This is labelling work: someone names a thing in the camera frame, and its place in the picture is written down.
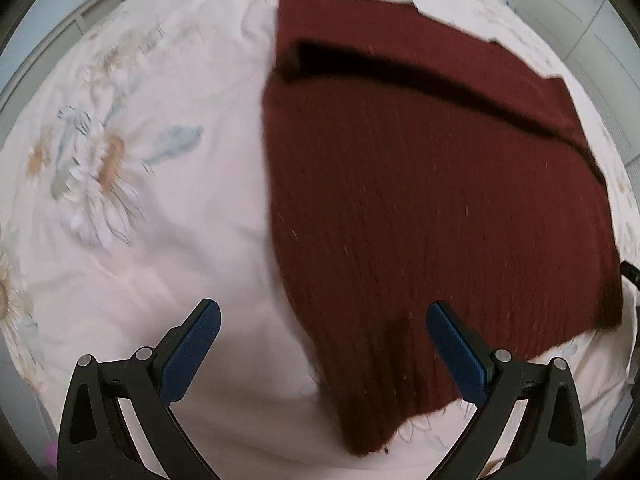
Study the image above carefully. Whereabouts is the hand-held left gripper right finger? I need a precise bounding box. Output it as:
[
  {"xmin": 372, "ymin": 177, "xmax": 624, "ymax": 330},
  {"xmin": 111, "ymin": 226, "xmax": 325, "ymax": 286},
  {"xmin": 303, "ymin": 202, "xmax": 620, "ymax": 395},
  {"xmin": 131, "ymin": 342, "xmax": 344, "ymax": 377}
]
[{"xmin": 426, "ymin": 301, "xmax": 587, "ymax": 480}]

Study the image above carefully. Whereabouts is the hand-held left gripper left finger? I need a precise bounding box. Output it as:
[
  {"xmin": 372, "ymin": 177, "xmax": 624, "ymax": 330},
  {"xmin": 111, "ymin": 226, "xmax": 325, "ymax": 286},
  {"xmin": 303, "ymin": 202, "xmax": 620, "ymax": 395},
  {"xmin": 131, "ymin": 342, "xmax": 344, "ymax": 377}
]
[{"xmin": 56, "ymin": 298, "xmax": 222, "ymax": 480}]

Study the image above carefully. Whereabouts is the dark red knit sweater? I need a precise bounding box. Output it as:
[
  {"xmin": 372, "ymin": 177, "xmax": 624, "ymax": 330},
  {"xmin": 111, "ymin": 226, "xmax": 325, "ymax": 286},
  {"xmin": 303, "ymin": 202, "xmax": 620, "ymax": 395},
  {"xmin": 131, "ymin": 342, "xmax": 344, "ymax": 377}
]
[{"xmin": 260, "ymin": 0, "xmax": 625, "ymax": 459}]

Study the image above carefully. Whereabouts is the floral bedspread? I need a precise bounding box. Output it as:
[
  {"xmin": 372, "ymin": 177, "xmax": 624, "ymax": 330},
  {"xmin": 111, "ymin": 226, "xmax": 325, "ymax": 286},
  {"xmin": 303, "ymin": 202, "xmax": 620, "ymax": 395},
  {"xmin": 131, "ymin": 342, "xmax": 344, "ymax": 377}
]
[{"xmin": 0, "ymin": 0, "xmax": 640, "ymax": 480}]

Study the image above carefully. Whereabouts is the white wardrobe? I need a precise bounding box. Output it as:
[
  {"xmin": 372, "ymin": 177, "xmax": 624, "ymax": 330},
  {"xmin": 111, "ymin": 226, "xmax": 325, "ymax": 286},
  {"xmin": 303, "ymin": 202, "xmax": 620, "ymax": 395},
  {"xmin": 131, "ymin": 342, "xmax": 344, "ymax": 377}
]
[{"xmin": 510, "ymin": 0, "xmax": 640, "ymax": 161}]

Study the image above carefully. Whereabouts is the white slatted cabinet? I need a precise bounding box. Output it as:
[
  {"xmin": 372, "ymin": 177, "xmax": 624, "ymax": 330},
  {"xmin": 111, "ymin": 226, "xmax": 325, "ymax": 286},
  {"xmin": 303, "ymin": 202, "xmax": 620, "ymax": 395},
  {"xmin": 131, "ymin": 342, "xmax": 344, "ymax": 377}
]
[{"xmin": 0, "ymin": 0, "xmax": 151, "ymax": 111}]

